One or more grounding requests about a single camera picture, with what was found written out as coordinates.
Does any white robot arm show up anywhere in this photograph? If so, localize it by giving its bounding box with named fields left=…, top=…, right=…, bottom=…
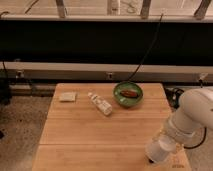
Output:
left=158, top=87, right=213, bottom=151

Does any white plastic bottle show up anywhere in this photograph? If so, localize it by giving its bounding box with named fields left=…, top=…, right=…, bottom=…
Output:
left=88, top=92, right=112, bottom=116

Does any red-brown sausage in bowl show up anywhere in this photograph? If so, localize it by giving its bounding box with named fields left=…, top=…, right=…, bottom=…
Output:
left=120, top=90, right=138, bottom=98

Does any green bowl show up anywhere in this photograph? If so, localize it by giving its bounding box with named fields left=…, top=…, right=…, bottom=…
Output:
left=113, top=81, right=143, bottom=108

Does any beige sponge pad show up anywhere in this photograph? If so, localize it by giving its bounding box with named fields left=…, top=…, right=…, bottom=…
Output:
left=59, top=92, right=76, bottom=102

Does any black floor cable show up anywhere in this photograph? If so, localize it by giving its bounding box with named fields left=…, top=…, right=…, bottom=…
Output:
left=165, top=87, right=207, bottom=150

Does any black hanging cable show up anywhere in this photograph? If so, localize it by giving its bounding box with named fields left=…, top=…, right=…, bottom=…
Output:
left=127, top=12, right=165, bottom=82

